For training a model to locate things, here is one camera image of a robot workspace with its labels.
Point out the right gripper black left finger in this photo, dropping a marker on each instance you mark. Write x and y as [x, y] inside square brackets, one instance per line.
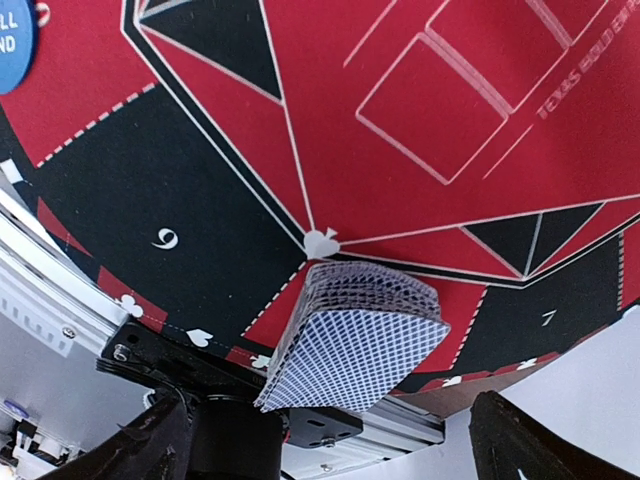
[155, 445]

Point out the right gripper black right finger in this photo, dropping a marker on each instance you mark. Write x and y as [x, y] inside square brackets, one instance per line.
[507, 443]

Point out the blue small blind button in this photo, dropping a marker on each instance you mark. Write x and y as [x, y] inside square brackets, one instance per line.
[19, 34]

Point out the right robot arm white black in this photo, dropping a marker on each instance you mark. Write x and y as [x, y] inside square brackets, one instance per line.
[205, 426]

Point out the deck of playing cards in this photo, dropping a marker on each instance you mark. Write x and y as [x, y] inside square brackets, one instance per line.
[357, 330]

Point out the red black poker mat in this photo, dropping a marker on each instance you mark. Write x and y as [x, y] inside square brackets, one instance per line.
[194, 159]

